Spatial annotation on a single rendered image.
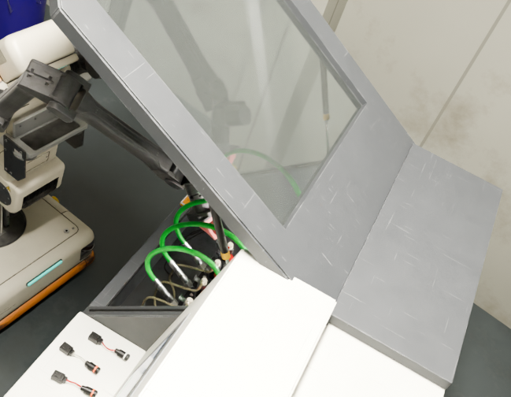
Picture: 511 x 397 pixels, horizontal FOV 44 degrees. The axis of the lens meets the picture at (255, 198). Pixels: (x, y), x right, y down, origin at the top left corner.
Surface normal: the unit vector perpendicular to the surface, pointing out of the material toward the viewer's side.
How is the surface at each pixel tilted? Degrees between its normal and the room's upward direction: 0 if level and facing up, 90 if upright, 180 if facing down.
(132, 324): 90
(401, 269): 0
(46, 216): 0
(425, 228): 0
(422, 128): 90
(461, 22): 90
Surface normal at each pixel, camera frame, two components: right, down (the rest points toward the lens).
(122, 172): 0.26, -0.67
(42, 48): 0.72, -0.11
